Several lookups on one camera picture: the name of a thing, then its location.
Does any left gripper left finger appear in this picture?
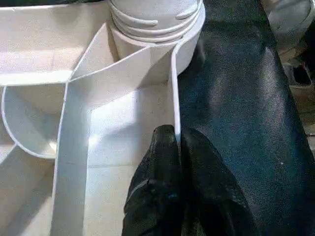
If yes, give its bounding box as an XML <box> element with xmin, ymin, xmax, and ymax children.
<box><xmin>122</xmin><ymin>124</ymin><xmax>183</xmax><ymax>236</ymax></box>

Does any white plastic table leg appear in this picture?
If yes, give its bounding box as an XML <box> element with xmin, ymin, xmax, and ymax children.
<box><xmin>109</xmin><ymin>0</ymin><xmax>207</xmax><ymax>44</ymax></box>

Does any black work mat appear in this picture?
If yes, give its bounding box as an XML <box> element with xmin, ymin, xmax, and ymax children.
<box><xmin>177</xmin><ymin>0</ymin><xmax>315</xmax><ymax>236</ymax></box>

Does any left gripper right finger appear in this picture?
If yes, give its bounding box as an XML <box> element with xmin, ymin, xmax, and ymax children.
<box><xmin>181</xmin><ymin>127</ymin><xmax>259</xmax><ymax>236</ymax></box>

